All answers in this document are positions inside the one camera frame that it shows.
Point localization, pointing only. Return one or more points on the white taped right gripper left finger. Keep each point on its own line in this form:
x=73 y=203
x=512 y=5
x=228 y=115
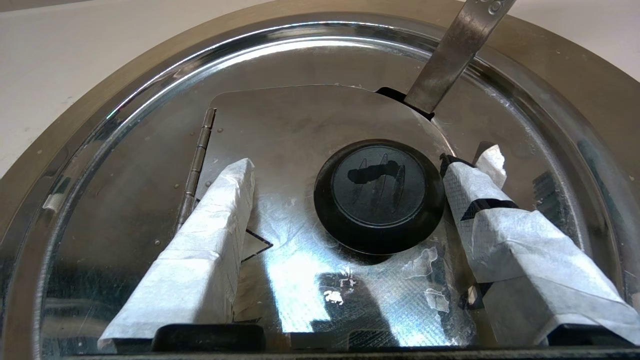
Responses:
x=200 y=260

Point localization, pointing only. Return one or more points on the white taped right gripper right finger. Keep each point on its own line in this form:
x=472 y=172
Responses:
x=515 y=250

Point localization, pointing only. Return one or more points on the steel pot lid black knob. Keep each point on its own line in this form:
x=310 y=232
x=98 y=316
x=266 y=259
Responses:
x=125 y=175

